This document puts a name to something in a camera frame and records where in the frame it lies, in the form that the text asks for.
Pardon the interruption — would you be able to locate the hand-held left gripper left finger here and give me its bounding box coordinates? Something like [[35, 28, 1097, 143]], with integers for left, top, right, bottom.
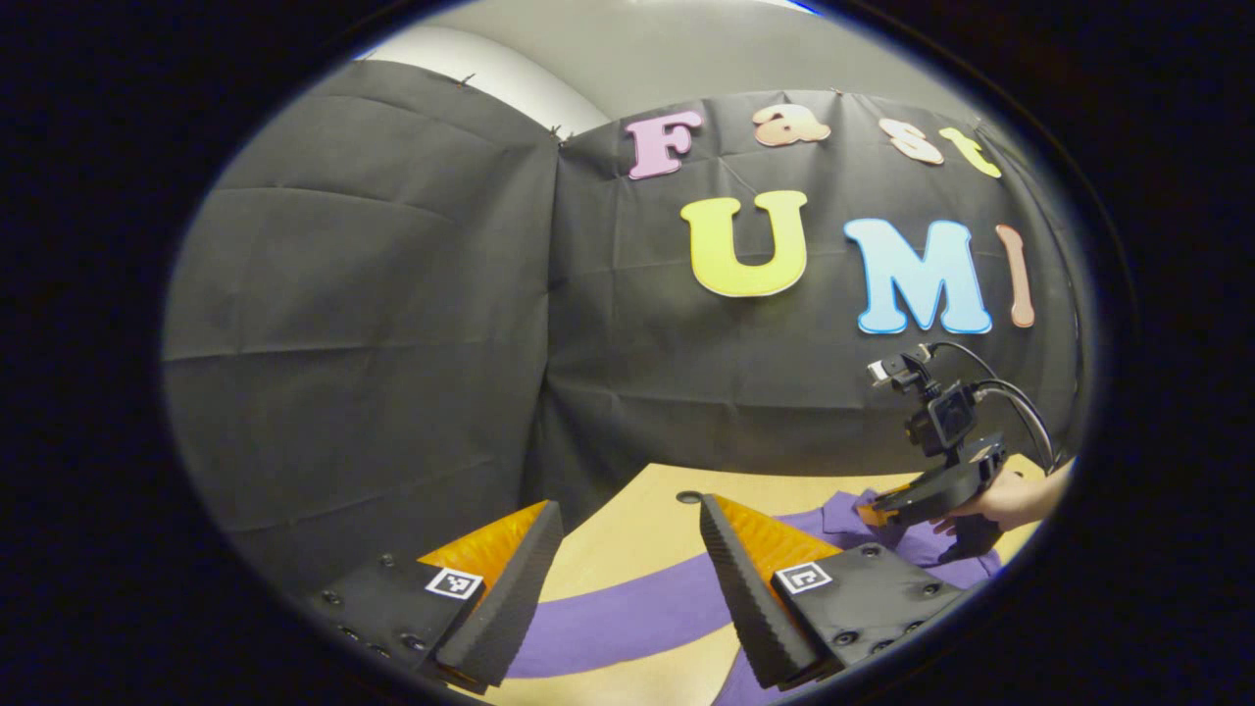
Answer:
[[306, 500, 566, 695]]

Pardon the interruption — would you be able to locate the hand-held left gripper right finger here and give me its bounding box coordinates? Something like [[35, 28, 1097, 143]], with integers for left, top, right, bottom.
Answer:
[[699, 493, 970, 691]]

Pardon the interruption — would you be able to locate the purple polo shirt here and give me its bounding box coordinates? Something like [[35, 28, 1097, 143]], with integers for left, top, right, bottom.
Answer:
[[505, 488, 1006, 706]]

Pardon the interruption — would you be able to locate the black backdrop cloth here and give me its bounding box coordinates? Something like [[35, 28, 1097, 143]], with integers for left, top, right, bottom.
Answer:
[[162, 59, 1094, 599]]

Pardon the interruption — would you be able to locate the black cable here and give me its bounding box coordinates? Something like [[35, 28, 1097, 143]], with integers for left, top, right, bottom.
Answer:
[[925, 341, 1058, 470], [974, 382, 1055, 474]]

